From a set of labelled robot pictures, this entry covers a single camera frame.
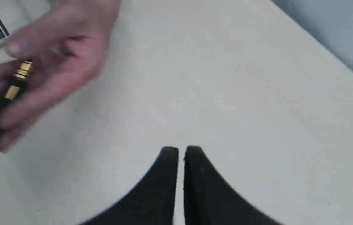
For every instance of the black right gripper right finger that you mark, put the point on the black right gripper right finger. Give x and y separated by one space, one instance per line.
210 200

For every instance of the person's bare hand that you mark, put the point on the person's bare hand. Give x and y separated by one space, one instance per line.
68 46

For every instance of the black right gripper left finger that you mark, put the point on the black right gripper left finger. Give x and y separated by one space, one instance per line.
151 201

